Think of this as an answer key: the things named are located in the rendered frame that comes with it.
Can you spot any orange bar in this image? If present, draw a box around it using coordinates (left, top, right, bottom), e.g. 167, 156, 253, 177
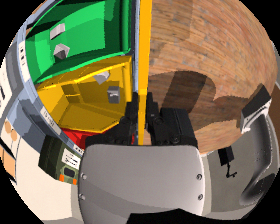
138, 0, 151, 145

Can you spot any yellow open bin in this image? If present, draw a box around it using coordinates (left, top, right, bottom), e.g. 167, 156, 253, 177
36, 56, 133, 133

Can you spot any green bin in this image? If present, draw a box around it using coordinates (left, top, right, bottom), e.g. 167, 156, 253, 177
25, 0, 132, 85

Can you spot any red open bin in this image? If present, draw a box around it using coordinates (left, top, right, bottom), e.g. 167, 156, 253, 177
61, 128, 110, 149

